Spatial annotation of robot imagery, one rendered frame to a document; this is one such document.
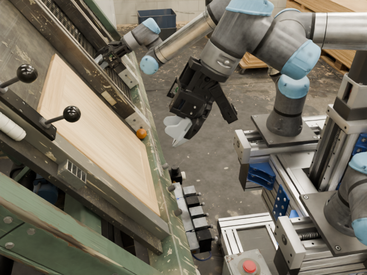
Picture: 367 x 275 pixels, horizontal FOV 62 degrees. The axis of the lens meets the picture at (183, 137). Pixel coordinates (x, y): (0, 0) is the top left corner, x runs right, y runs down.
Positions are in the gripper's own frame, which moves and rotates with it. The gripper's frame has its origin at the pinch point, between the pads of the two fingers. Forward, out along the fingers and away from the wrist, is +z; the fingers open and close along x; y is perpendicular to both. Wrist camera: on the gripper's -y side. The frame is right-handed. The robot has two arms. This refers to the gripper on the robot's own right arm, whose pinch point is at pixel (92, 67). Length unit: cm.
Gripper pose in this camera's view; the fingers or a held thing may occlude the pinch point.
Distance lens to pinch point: 149.6
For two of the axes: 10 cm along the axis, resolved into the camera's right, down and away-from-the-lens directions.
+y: 2.2, 5.9, -7.8
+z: -8.3, 5.3, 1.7
